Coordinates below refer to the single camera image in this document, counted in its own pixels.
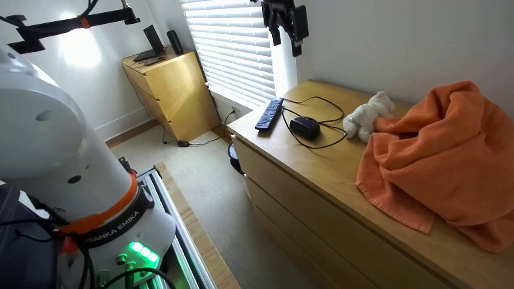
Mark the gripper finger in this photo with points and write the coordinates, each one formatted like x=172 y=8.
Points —
x=274 y=20
x=299 y=24

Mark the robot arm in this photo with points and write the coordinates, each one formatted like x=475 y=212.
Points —
x=40 y=120

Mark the black alarm clock radio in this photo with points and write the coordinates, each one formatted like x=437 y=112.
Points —
x=305 y=127

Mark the white window blinds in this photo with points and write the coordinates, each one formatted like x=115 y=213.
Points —
x=233 y=52

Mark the black remote control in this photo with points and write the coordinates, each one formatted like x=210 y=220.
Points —
x=270 y=113

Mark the black cylinder speaker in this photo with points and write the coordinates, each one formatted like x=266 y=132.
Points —
x=175 y=42

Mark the white plush toy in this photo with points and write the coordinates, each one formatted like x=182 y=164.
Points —
x=367 y=116

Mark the small wooden dresser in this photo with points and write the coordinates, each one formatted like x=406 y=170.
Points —
x=180 y=96

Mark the black flat device on base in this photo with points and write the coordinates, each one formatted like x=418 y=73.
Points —
x=153 y=40

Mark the small black remote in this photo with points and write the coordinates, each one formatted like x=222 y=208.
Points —
x=154 y=61

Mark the round black object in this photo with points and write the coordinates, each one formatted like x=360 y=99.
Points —
x=235 y=158

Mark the long wooden dresser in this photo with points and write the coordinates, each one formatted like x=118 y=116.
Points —
x=321 y=188

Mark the wooden drawer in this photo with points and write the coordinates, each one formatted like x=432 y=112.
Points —
x=281 y=245
x=321 y=216
x=289 y=224

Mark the orange blanket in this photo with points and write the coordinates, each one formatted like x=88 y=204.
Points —
x=449 y=160

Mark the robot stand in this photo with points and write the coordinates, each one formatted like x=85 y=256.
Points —
x=196 y=241

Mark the dark box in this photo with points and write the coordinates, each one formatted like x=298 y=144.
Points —
x=20 y=249

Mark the white wall socket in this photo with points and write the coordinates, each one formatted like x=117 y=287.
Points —
x=236 y=112

